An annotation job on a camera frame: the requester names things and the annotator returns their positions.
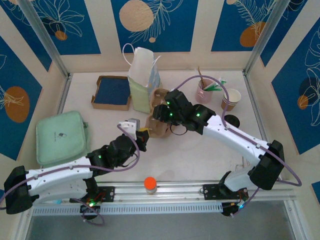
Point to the mint green zip pouch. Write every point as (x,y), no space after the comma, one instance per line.
(60,140)

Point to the black cup lid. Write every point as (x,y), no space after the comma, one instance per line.
(231,120)

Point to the aluminium table edge rail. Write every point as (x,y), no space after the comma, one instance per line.
(251,90)
(64,95)

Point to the dark blue napkin stack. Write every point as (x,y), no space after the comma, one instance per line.
(112,91)

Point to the orange capped small bottle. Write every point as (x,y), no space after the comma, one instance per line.
(150,183)

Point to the green white wrapped straw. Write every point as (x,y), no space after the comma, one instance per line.
(212,87)
(221,80)

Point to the aluminium frame post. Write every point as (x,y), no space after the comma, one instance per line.
(42,37)
(267,37)

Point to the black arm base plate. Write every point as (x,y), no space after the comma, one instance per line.
(108,193)
(210,191)

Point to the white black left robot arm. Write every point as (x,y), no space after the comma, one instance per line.
(55,175)

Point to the brown cardboard napkin tray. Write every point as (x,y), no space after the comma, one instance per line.
(110,107)

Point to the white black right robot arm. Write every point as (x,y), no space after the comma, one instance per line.
(237,140)

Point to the wooden stirrer stick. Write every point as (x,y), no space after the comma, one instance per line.
(200,72)

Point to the pink holder cup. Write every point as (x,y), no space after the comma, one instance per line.
(203,97)

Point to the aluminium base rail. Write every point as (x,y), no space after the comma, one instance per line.
(175,192)

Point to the white green paper bag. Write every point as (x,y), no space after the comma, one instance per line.
(138,97)

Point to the brown paper cup stack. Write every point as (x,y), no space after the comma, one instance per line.
(233,96)

